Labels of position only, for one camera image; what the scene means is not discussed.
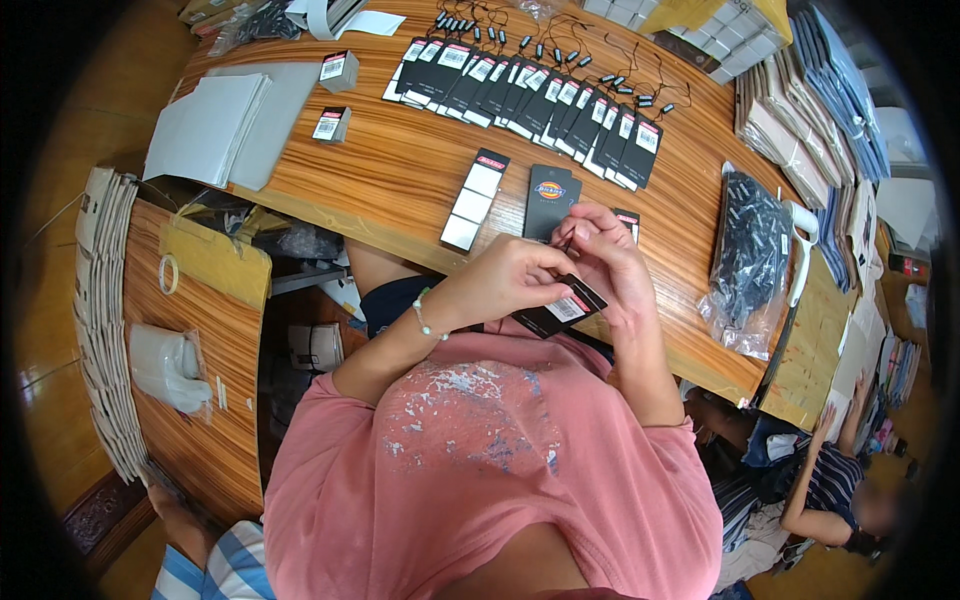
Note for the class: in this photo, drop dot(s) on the person's left hand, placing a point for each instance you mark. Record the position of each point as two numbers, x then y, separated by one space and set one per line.
495 281

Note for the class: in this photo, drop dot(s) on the person's right hand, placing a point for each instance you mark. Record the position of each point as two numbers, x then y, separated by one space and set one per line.
611 262

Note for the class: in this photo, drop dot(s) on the black hang tag white label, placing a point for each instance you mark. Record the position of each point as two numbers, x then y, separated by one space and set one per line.
559 309

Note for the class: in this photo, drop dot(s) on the small black tag red header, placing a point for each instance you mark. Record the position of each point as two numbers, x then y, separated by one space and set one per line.
628 220

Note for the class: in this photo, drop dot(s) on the white sticker strip black header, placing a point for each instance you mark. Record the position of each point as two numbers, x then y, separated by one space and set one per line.
474 202

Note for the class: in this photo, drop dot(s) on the black hang tag colourful logo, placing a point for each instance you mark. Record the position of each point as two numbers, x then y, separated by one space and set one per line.
551 199

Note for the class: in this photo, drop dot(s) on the person's legs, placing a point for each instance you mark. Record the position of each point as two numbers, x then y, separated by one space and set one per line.
382 285

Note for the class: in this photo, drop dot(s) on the clutter under table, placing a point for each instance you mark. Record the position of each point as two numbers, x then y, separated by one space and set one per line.
311 300

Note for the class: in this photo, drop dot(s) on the row of black labelled tags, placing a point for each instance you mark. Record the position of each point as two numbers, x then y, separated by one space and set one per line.
525 97

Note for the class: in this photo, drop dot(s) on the person's body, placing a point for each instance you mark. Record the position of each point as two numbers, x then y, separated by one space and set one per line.
487 480

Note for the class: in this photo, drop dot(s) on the yellow cardboard sheet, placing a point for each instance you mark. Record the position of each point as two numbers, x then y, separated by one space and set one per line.
806 352

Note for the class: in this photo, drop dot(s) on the small stack of tags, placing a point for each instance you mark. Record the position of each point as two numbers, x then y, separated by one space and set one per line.
337 71
331 124

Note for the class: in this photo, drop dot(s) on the stacks of folded clothes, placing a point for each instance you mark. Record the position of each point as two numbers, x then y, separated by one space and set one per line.
817 120

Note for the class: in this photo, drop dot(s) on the grey card sheet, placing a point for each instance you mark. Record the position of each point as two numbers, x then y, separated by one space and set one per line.
289 112

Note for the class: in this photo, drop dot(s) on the heap of clothes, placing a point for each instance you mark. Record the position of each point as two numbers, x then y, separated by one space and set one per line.
750 517

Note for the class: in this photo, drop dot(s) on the white folded papers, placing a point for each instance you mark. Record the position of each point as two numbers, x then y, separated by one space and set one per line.
337 19

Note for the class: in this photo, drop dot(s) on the stack of white paper sheets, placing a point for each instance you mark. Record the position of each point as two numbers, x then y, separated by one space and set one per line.
206 131

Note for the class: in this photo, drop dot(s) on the clear tape roll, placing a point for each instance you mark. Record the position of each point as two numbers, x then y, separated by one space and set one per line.
169 274

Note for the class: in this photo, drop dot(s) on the white plastic bag bundle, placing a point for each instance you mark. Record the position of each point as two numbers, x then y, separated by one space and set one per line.
169 367

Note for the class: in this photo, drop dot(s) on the wooden side cabinet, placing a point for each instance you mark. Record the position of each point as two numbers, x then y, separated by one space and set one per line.
187 442

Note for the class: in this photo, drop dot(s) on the clear bag with dark items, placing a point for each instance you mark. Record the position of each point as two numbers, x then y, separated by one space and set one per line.
259 26

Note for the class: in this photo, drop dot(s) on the stack of flat cartons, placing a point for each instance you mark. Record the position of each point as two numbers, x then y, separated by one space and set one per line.
105 322

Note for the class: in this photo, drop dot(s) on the brown cardboard boxes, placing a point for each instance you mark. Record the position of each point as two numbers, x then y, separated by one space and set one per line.
206 13

